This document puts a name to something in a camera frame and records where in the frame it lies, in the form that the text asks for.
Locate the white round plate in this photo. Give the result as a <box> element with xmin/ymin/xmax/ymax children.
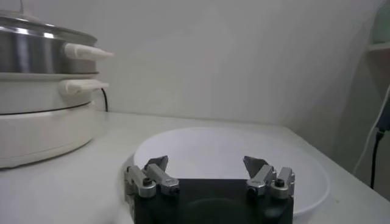
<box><xmin>133</xmin><ymin>126</ymin><xmax>331</xmax><ymax>217</ymax></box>

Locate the cream electric cooker base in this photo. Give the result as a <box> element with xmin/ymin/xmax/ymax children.
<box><xmin>0</xmin><ymin>71</ymin><xmax>110</xmax><ymax>170</ymax></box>

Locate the thin white hanging cable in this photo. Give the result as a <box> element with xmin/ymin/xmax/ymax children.
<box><xmin>352</xmin><ymin>85</ymin><xmax>390</xmax><ymax>177</ymax></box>

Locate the stainless steel steamer basket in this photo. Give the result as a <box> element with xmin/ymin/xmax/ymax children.
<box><xmin>0</xmin><ymin>29</ymin><xmax>115</xmax><ymax>75</ymax></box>

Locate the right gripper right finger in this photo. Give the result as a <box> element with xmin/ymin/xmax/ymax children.
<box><xmin>243</xmin><ymin>155</ymin><xmax>296</xmax><ymax>200</ymax></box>

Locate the black cooker power cord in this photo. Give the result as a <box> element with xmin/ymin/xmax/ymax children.
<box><xmin>100</xmin><ymin>87</ymin><xmax>110</xmax><ymax>113</ymax></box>

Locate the black power adapter cable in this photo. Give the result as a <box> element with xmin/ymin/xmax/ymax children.
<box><xmin>369</xmin><ymin>100</ymin><xmax>390</xmax><ymax>190</ymax></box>

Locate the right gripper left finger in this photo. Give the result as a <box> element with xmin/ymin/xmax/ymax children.
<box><xmin>124</xmin><ymin>155</ymin><xmax>180</xmax><ymax>200</ymax></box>

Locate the round glass pot lid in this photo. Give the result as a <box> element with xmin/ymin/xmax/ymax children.
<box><xmin>0</xmin><ymin>0</ymin><xmax>98</xmax><ymax>42</ymax></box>

